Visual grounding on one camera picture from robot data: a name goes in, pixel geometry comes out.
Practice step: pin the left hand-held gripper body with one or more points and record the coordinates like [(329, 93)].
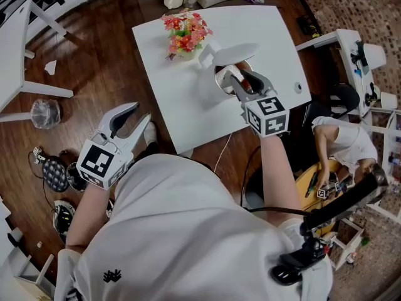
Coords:
[(97, 165)]

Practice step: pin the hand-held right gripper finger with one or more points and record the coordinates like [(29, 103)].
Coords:
[(261, 85), (238, 91)]

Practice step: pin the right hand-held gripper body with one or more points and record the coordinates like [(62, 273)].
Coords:
[(269, 118)]

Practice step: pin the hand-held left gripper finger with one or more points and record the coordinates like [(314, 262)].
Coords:
[(139, 130), (108, 119)]

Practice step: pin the person's right forearm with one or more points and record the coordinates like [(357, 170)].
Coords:
[(279, 174)]

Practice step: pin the person's left forearm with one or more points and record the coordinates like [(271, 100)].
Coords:
[(89, 212)]

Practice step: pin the person's white shoe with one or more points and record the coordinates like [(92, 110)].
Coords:
[(150, 133)]

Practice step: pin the black quilted cushion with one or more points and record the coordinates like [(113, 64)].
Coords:
[(55, 174)]

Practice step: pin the white and black helmet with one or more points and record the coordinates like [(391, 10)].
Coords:
[(63, 216)]

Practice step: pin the yellow wooden desk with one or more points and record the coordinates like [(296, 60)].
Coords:
[(308, 180)]

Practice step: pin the black power strip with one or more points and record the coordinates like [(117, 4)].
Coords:
[(304, 24)]

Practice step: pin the red and pink flower bouquet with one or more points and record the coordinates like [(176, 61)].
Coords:
[(188, 33)]

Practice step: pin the white paper scrap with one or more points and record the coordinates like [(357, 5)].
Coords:
[(50, 67)]

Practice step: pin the black office chair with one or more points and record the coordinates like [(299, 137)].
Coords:
[(344, 99)]

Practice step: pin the white desk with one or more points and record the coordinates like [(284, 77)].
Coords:
[(347, 61)]

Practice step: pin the person's white shirt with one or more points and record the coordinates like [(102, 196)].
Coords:
[(175, 230)]

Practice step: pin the black chest-mounted phone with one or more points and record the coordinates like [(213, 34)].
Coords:
[(344, 199)]

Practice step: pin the white side table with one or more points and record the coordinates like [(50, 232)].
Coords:
[(11, 58)]

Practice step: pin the large white table lamp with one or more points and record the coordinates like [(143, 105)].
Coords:
[(374, 55)]

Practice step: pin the small white table lamp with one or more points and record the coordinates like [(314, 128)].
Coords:
[(389, 100)]

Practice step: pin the white metal shelf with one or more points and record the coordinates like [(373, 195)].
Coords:
[(391, 121)]

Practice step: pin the small white stand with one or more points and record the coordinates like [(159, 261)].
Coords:
[(347, 243)]

